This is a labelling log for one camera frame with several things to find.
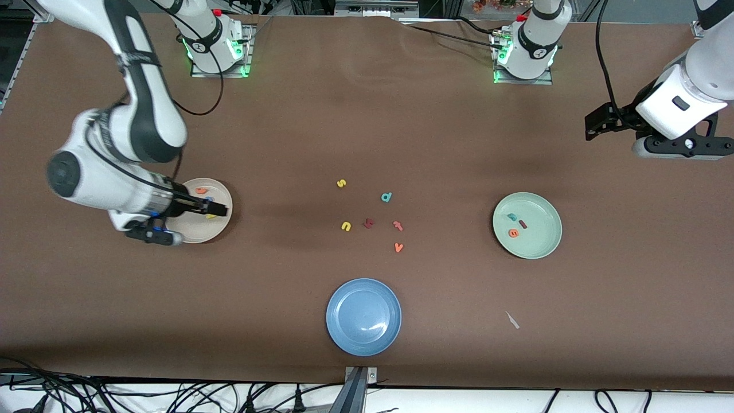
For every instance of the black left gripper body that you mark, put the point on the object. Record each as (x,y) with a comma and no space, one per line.
(623,116)

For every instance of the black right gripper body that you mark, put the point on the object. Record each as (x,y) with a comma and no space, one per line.
(181,205)

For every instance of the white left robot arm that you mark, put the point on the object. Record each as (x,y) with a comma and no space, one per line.
(682,97)

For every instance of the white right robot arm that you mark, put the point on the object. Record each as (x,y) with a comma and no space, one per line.
(97,183)

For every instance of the beige plate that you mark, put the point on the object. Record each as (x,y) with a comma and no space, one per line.
(200,229)

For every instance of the green plate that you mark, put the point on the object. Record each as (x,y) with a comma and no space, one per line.
(539,235)

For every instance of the orange flowers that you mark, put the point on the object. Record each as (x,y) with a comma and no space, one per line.
(493,4)

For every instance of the brown paper table cover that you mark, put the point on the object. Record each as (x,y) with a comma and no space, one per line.
(367,115)

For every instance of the blue plate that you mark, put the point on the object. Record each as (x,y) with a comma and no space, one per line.
(363,317)

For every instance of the white paper scrap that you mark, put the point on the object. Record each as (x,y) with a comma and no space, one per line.
(512,320)

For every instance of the grey device box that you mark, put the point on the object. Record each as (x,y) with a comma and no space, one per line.
(375,8)

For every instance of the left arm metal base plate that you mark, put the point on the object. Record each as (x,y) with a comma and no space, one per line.
(524,82)

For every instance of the aluminium frame profile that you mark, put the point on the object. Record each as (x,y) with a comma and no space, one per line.
(695,27)

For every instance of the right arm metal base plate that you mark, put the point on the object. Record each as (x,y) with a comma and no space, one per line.
(249,51)

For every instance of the aluminium corner bracket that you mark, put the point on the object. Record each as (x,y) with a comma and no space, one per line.
(43,17)

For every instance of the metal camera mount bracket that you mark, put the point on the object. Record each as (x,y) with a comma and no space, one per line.
(355,390)

